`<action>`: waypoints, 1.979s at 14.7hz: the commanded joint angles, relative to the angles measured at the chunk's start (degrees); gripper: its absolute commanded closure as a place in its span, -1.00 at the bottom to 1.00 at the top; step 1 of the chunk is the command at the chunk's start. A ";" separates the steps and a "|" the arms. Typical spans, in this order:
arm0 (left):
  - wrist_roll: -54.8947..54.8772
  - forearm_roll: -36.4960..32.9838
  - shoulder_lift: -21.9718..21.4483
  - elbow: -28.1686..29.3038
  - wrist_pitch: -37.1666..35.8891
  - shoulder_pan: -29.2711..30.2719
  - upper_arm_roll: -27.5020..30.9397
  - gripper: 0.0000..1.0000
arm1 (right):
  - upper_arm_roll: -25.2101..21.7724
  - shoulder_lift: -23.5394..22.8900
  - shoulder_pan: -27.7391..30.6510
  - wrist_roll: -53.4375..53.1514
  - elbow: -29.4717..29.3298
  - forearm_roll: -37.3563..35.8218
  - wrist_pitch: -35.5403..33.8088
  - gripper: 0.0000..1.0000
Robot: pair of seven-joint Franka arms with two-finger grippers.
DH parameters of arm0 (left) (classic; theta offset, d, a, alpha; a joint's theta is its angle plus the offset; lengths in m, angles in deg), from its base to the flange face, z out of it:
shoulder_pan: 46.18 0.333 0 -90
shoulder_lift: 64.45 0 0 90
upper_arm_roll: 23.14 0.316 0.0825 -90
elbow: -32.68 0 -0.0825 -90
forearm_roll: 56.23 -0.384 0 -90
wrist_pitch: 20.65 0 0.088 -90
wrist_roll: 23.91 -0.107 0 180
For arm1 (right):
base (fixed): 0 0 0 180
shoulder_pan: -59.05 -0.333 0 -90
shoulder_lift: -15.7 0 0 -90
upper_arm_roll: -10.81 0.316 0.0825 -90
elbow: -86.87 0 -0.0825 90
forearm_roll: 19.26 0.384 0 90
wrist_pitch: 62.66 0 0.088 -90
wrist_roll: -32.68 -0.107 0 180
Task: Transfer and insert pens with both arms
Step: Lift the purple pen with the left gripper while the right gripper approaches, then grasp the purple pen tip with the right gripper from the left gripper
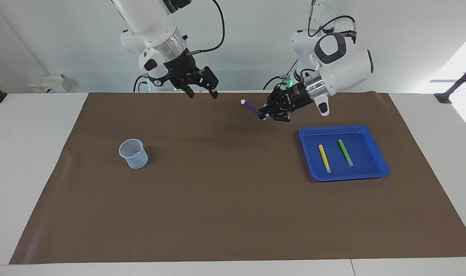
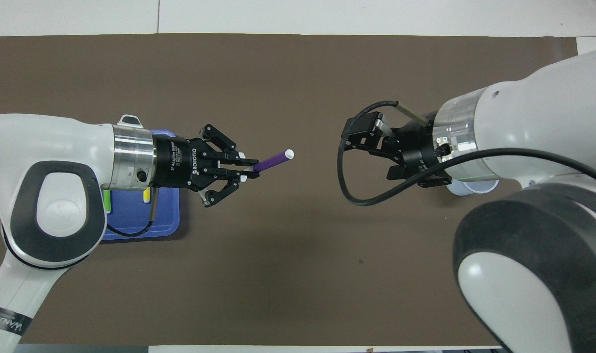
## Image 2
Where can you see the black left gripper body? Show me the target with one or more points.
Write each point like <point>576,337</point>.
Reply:
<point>180,164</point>

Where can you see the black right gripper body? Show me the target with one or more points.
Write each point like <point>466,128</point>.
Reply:
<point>413,147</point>

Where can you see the purple pen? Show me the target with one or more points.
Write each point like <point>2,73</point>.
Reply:
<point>273,161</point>

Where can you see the yellow pen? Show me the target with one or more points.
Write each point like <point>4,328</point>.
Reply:
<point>145,195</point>

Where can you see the green pen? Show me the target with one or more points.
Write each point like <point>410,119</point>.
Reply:
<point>107,202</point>

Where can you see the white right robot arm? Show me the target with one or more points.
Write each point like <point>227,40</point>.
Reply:
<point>548,108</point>

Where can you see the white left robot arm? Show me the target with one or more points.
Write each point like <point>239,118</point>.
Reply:
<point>42,147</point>

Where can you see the clear plastic cup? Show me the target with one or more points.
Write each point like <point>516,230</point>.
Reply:
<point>474,188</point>

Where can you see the blue plastic tray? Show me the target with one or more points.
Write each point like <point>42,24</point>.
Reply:
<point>131,218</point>

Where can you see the brown table mat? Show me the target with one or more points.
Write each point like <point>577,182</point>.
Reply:
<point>298,274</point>

